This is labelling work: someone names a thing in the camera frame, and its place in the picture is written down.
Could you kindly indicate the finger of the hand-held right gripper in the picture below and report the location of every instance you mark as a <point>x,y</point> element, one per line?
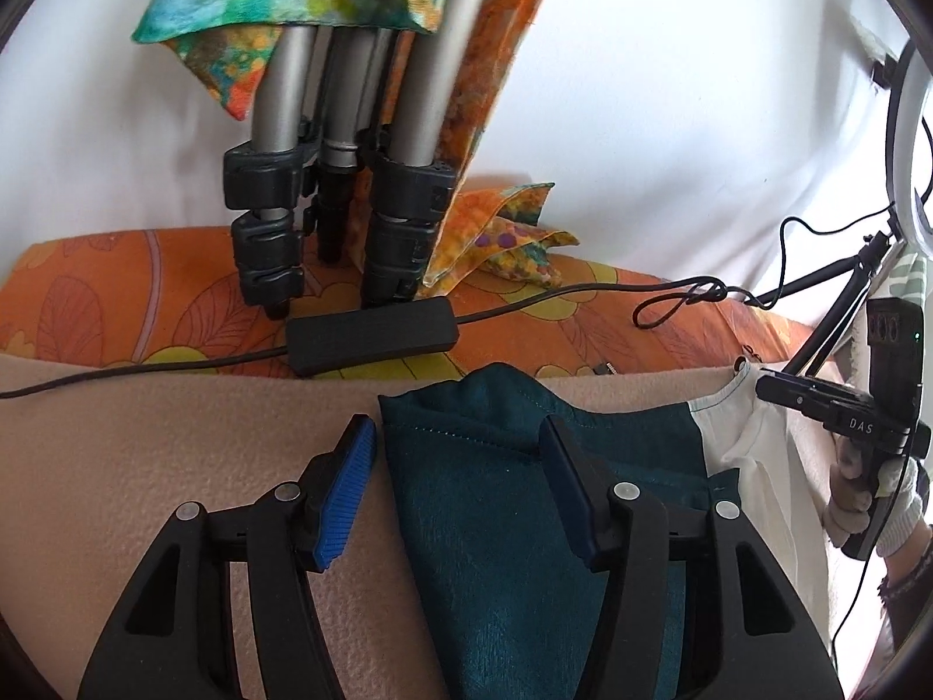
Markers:
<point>802,397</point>

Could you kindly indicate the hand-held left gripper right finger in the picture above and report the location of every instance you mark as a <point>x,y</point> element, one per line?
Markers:
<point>565,496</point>

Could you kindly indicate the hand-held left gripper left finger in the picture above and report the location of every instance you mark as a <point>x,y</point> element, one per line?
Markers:
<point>342,496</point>

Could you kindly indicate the teal and white printed T-shirt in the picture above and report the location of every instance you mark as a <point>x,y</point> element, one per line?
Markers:
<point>496,525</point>

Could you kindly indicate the person's right forearm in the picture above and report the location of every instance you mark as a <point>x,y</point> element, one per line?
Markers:
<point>907,583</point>

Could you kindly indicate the person's right hand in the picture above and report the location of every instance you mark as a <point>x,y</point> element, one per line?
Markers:
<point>842,496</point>

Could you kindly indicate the black mini tripod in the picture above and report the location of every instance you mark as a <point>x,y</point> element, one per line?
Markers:
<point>853,292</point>

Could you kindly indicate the beige blanket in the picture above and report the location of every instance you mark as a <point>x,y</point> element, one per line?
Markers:
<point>182,437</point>

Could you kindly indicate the orange floral bedsheet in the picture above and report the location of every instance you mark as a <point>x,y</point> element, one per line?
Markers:
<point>146,292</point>

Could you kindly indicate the silver tripod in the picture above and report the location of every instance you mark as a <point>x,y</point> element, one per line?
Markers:
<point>415,87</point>

